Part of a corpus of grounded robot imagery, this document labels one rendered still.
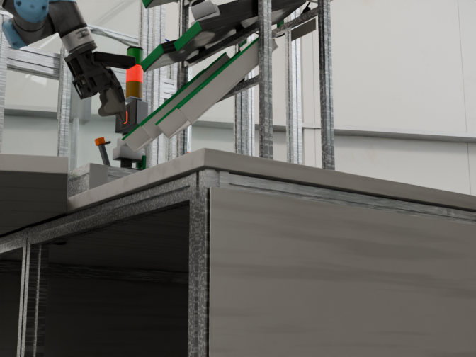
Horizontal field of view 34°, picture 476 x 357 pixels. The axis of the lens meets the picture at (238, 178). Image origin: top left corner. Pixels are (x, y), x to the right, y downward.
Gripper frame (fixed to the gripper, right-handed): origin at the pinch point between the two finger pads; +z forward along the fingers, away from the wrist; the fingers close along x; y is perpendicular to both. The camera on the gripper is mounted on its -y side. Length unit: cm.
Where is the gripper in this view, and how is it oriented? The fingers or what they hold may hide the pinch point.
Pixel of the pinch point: (125, 117)
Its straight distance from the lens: 201.7
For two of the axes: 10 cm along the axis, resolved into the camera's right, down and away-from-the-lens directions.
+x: 5.8, -1.7, -8.0
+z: 4.3, 8.9, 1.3
